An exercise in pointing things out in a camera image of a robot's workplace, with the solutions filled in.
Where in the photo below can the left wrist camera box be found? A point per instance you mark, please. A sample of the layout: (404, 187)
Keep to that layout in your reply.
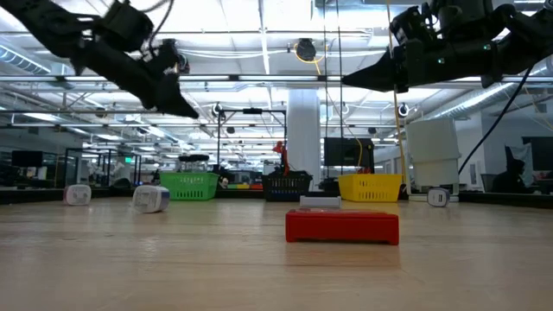
(170, 56)

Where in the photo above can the black plastic basket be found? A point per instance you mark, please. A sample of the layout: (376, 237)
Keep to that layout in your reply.
(285, 188)

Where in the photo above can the yellow plastic basket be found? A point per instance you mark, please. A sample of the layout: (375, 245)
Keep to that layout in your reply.
(369, 188)

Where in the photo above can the white cylindrical object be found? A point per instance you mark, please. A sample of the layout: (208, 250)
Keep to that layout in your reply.
(149, 198)

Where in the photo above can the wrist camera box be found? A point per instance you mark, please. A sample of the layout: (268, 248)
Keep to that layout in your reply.
(170, 56)
(410, 23)

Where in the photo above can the grey cloth cover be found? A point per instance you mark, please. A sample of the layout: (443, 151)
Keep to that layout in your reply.
(525, 157)

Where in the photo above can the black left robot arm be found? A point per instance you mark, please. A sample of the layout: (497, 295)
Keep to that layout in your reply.
(43, 21)

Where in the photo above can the purple white plug adapter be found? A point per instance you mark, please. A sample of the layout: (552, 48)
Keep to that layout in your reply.
(438, 197)

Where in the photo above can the red white plug adapter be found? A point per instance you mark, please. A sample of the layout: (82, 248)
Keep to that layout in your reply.
(78, 195)

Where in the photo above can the white building column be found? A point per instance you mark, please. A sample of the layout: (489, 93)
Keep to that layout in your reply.
(303, 129)

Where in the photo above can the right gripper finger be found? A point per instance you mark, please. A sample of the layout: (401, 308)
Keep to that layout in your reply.
(367, 84)
(380, 75)

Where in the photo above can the white cylindrical air purifier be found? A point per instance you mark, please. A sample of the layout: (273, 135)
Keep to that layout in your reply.
(432, 151)

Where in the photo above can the black aluminium table frame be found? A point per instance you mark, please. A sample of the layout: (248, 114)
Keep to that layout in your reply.
(26, 196)

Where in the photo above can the black background rig frame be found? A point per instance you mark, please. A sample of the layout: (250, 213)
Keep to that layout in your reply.
(252, 111)

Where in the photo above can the black monitor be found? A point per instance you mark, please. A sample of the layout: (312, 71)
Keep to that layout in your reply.
(345, 151)

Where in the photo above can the green plastic basket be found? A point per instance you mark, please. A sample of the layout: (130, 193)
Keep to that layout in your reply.
(190, 188)

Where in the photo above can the white digital thermometer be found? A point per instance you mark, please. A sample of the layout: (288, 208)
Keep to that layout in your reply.
(319, 201)

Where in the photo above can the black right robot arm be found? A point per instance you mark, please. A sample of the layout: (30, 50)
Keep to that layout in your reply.
(518, 39)

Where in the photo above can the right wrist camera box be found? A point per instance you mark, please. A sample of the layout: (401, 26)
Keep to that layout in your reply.
(410, 23)

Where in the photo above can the red digital thermometer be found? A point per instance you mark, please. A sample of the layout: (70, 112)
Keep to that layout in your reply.
(341, 226)

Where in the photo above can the red background object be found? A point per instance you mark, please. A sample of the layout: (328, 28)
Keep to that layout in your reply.
(283, 155)

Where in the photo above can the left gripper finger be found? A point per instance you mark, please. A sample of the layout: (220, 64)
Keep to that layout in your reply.
(166, 95)
(179, 88)

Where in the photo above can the person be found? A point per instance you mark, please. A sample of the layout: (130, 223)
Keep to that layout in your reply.
(510, 177)

